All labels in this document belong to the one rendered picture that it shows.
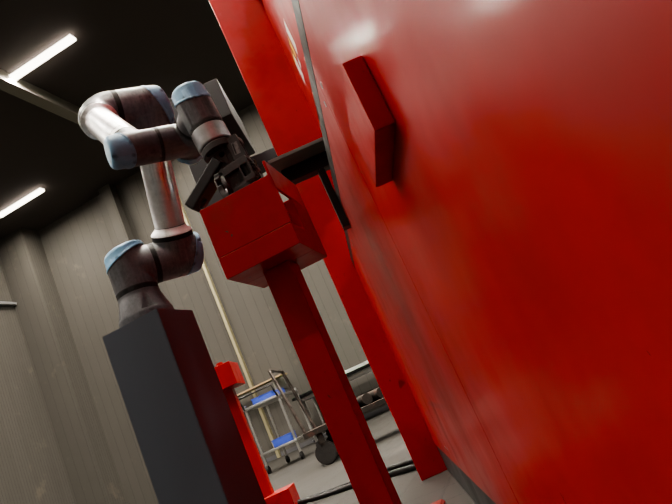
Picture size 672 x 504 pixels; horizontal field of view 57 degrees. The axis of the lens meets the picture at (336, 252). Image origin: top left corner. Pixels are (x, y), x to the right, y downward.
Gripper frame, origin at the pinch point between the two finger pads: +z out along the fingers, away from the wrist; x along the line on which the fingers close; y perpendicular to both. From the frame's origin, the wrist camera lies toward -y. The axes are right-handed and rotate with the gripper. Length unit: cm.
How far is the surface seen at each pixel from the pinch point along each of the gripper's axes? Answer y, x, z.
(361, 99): 31, -64, 18
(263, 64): 7, 127, -109
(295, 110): 9, 128, -83
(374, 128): 31, -64, 21
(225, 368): -92, 181, -12
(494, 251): 33, -73, 36
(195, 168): -43, 132, -88
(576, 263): 35, -84, 39
